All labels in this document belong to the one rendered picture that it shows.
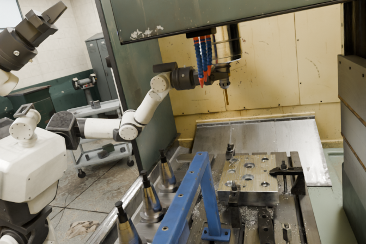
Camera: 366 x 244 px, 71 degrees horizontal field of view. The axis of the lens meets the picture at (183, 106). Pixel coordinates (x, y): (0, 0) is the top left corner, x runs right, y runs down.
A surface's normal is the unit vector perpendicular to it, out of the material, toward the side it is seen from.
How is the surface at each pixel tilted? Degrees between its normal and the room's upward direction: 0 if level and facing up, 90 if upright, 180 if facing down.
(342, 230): 0
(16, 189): 101
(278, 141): 24
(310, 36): 90
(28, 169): 68
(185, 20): 90
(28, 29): 90
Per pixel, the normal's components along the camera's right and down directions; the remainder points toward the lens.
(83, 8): -0.36, 0.32
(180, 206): -0.18, -0.95
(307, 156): -0.28, -0.74
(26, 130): 0.22, 0.40
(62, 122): 0.10, -0.75
